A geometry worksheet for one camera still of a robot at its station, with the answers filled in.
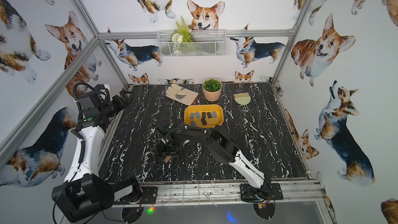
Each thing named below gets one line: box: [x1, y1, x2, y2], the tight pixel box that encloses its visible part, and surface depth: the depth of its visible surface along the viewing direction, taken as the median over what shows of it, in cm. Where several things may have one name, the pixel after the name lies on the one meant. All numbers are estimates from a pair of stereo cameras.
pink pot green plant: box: [202, 78, 223, 103], surface depth 107 cm
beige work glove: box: [165, 83, 199, 106], surface depth 116 cm
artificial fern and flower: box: [171, 15, 194, 45], surface depth 84 cm
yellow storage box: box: [183, 104, 224, 129], surface depth 104 cm
